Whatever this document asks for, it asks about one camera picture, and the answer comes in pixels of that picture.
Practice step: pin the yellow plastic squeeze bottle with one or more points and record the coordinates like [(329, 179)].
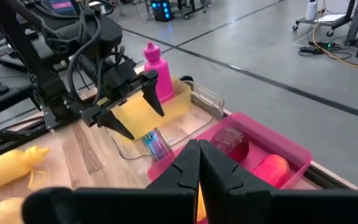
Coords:
[(8, 166)]

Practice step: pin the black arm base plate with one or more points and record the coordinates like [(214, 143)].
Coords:
[(53, 115)]

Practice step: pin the red translucent plastic bin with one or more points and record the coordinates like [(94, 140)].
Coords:
[(259, 133)]

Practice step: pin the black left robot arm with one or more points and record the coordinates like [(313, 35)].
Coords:
[(45, 84)]

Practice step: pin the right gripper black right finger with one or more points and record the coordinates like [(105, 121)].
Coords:
[(291, 208)]

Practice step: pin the pink plastic squeeze bottle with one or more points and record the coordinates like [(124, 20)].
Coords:
[(158, 71)]

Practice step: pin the clear plastic bin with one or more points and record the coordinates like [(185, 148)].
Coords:
[(210, 107)]

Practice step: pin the yellow and red toy mango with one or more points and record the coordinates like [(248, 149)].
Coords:
[(201, 205)]

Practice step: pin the black rolling cart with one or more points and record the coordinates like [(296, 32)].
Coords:
[(337, 20)]

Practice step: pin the maroon oval toy fruit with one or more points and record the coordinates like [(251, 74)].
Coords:
[(228, 143)]

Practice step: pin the black rolling stand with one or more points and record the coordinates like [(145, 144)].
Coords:
[(194, 7)]

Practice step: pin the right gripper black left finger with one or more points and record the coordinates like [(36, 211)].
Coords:
[(120, 207)]

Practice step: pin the tin can with colourful label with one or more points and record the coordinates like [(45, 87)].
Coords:
[(157, 144)]

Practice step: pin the black power strip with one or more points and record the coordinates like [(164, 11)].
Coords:
[(311, 49)]

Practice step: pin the yellow translucent plastic bin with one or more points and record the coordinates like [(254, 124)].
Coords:
[(172, 105)]

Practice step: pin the red-orange toy mango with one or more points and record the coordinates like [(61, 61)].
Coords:
[(272, 169)]

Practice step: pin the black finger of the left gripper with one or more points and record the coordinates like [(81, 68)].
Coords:
[(110, 121), (152, 93)]

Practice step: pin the black computer tower blue lights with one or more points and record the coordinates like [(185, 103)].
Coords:
[(162, 11)]

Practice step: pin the computer monitor with blue screen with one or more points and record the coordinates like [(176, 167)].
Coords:
[(61, 5)]

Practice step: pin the yellow toy pear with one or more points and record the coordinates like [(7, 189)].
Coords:
[(5, 213)]

